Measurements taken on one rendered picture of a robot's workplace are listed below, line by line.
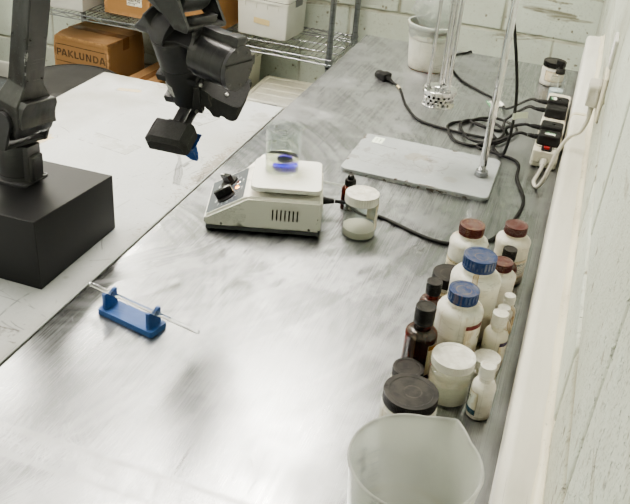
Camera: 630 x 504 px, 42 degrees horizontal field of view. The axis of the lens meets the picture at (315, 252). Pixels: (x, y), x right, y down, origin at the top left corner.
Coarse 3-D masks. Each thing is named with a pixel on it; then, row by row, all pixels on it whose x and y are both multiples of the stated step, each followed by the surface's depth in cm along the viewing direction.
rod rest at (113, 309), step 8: (112, 288) 117; (104, 296) 115; (112, 296) 117; (104, 304) 116; (112, 304) 117; (120, 304) 118; (104, 312) 116; (112, 312) 116; (120, 312) 116; (128, 312) 116; (136, 312) 116; (144, 312) 117; (160, 312) 114; (112, 320) 116; (120, 320) 115; (128, 320) 115; (136, 320) 115; (144, 320) 115; (152, 320) 113; (160, 320) 115; (136, 328) 114; (144, 328) 113; (152, 328) 113; (160, 328) 114; (152, 336) 113
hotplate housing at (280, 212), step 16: (256, 192) 138; (224, 208) 138; (240, 208) 137; (256, 208) 137; (272, 208) 137; (288, 208) 137; (304, 208) 137; (320, 208) 138; (208, 224) 140; (224, 224) 139; (240, 224) 139; (256, 224) 139; (272, 224) 139; (288, 224) 139; (304, 224) 139; (320, 224) 139
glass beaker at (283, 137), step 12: (276, 120) 140; (288, 120) 141; (276, 132) 141; (288, 132) 142; (300, 132) 137; (276, 144) 137; (288, 144) 137; (300, 144) 139; (276, 156) 138; (288, 156) 138; (276, 168) 139; (288, 168) 139
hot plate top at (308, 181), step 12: (264, 168) 142; (300, 168) 143; (312, 168) 144; (252, 180) 138; (264, 180) 138; (276, 180) 139; (288, 180) 139; (300, 180) 139; (312, 180) 140; (276, 192) 136; (288, 192) 136; (300, 192) 136; (312, 192) 136
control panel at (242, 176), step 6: (234, 174) 148; (240, 174) 146; (246, 174) 145; (222, 180) 148; (240, 180) 144; (246, 180) 143; (216, 186) 147; (234, 186) 143; (240, 186) 142; (234, 192) 141; (240, 192) 139; (210, 198) 143; (216, 198) 142; (234, 198) 138; (210, 204) 141; (216, 204) 140; (222, 204) 139; (210, 210) 139
